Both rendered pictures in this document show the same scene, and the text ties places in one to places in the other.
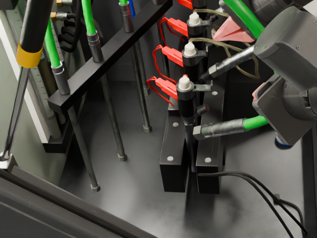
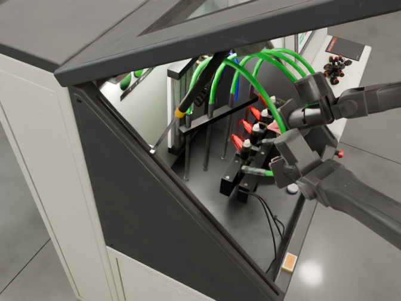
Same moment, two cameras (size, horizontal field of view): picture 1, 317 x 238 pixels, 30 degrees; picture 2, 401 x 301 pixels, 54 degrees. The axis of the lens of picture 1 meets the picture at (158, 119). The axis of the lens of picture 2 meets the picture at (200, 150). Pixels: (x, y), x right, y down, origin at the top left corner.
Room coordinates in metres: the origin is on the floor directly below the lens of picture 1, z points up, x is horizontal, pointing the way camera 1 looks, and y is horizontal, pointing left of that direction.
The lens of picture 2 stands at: (-0.19, -0.03, 1.96)
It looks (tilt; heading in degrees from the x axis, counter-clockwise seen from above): 46 degrees down; 8
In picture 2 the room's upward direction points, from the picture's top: 4 degrees clockwise
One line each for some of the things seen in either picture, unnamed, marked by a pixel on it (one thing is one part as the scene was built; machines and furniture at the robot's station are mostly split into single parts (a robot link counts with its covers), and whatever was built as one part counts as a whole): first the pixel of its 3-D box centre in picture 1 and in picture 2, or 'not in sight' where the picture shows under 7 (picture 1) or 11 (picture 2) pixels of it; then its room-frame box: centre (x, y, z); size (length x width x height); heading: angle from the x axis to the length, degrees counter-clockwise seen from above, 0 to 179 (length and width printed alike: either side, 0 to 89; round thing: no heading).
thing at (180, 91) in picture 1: (196, 130); (245, 168); (0.67, -0.06, 1.01); 0.05 x 0.03 x 0.21; 75
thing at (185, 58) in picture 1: (200, 97); (254, 152); (0.74, -0.08, 1.01); 0.05 x 0.03 x 0.21; 75
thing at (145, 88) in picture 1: (140, 60); (232, 122); (0.97, 0.02, 0.93); 0.02 x 0.02 x 0.19; 75
